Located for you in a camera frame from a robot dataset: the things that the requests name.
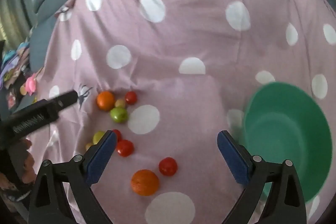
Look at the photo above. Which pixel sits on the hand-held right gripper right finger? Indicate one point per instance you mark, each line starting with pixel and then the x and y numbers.
pixel 232 158

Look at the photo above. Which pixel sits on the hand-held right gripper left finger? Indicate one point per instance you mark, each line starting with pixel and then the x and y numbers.
pixel 102 158

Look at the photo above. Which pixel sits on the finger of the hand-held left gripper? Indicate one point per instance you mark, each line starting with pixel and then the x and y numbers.
pixel 65 99

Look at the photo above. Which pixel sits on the orange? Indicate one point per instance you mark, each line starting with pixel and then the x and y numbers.
pixel 105 100
pixel 145 182

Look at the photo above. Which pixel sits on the green apple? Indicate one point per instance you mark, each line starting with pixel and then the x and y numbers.
pixel 98 137
pixel 119 114

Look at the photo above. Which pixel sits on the green plastic bowl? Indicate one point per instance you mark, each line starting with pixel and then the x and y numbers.
pixel 283 129

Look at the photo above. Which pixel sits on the red tomato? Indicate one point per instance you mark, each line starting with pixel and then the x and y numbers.
pixel 125 148
pixel 131 97
pixel 168 166
pixel 117 134

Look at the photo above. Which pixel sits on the person's left hand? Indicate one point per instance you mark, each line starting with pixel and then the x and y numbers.
pixel 29 161

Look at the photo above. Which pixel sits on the small yellow fruit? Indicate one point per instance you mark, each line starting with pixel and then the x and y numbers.
pixel 88 146

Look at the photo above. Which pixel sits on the pink toy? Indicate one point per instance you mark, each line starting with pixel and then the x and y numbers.
pixel 30 85

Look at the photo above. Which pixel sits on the small yellow-pink fruit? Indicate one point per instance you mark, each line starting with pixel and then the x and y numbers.
pixel 120 103

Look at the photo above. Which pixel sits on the pile of colourful toys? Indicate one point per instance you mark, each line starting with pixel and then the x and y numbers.
pixel 14 61

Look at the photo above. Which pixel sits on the pink polka-dot blanket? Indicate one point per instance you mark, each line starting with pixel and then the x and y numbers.
pixel 183 29

